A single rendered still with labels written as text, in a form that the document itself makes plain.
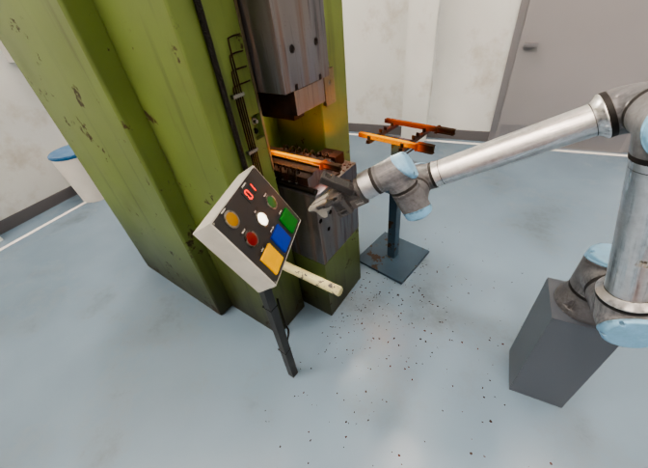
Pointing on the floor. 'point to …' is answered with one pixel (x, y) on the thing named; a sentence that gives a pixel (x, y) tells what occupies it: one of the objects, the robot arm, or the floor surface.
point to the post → (279, 330)
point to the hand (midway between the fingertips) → (310, 206)
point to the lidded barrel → (74, 174)
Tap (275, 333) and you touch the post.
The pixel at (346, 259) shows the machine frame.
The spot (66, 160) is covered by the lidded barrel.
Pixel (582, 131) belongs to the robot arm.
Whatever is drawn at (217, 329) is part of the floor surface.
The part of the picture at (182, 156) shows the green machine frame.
